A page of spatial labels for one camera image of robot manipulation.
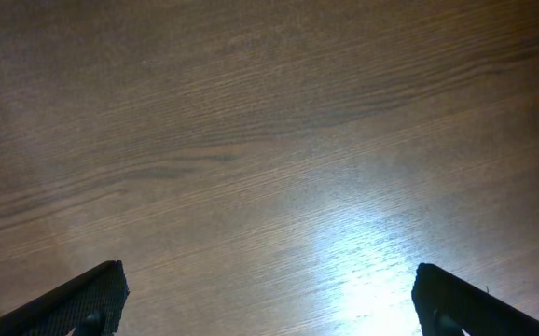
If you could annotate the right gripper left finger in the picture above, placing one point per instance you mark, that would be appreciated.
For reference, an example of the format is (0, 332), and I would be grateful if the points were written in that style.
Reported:
(90, 304)

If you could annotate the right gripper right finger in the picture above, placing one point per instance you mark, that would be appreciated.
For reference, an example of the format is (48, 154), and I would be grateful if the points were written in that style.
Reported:
(447, 305)

